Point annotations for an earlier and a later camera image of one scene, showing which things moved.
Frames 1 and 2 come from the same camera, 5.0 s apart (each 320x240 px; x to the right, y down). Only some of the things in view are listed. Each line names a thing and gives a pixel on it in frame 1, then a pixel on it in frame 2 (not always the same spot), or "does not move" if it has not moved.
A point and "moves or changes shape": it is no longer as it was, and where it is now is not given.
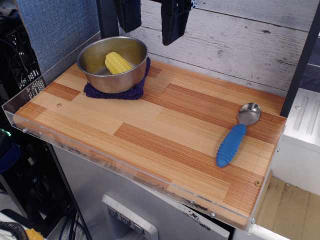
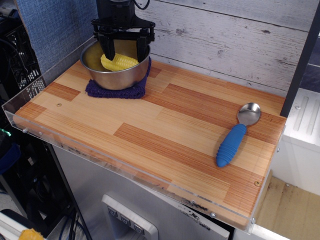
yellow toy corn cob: [116, 64] moves or changes shape
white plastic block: [297, 163] does not move
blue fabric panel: [56, 27] does not move
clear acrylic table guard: [207, 142] does not move
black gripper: [175, 14] -> [116, 18]
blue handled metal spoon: [248, 114] does not move
